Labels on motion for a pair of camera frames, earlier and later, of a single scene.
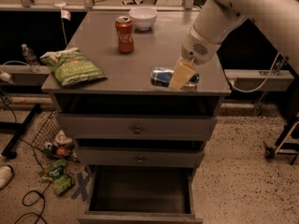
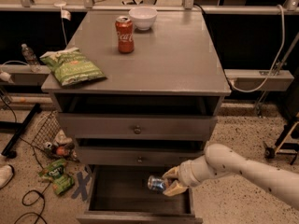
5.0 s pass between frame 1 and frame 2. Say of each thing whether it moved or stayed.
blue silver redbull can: moved
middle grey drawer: stayed
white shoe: stayed
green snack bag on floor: stayed
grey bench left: stayed
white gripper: moved
